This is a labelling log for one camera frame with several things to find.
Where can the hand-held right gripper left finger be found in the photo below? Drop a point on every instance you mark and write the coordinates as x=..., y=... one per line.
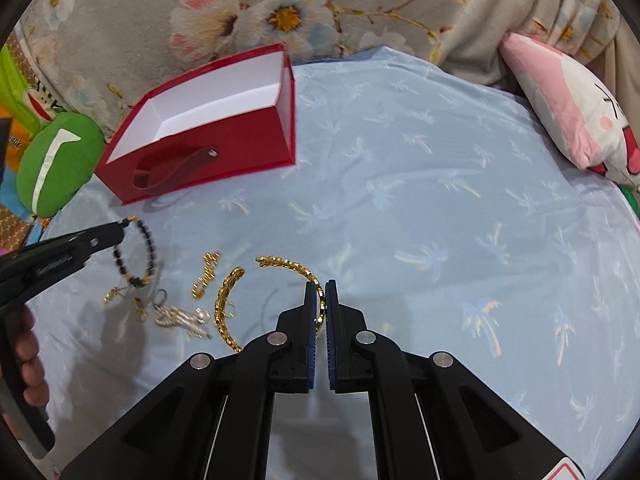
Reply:
x=310, y=320

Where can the pearl hair clip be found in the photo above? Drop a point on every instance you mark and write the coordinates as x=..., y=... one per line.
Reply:
x=175, y=317

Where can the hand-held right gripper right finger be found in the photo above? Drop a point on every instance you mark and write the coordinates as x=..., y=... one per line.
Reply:
x=330, y=320

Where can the green round pillow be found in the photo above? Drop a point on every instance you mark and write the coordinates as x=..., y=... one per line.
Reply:
x=65, y=165

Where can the person's left hand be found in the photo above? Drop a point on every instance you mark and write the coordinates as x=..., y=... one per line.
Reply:
x=31, y=360

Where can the grey floral blanket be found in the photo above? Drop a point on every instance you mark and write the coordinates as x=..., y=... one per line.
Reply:
x=150, y=25

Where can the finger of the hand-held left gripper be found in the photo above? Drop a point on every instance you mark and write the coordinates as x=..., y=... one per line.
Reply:
x=85, y=245

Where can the pink and white pillow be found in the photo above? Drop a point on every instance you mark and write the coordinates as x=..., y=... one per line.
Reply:
x=555, y=95

